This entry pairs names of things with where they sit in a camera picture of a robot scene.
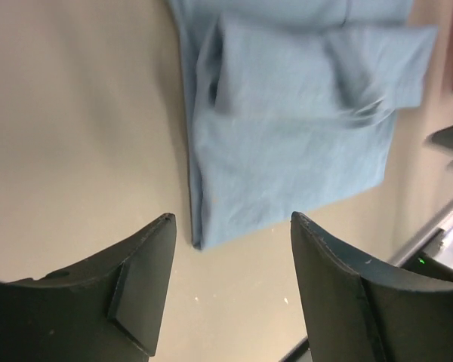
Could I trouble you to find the slate blue t shirt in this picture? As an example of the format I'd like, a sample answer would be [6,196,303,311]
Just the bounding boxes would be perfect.
[169,1,437,250]

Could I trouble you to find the aluminium frame rail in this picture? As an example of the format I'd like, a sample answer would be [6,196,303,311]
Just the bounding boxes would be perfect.
[388,199,453,267]

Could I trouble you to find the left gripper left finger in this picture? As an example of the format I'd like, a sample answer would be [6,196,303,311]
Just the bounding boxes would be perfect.
[0,213,177,361]

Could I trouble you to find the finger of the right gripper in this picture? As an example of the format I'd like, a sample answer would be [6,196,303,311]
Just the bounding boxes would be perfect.
[424,120,453,170]

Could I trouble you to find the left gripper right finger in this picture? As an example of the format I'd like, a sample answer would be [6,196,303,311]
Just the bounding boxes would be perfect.
[291,212,453,361]

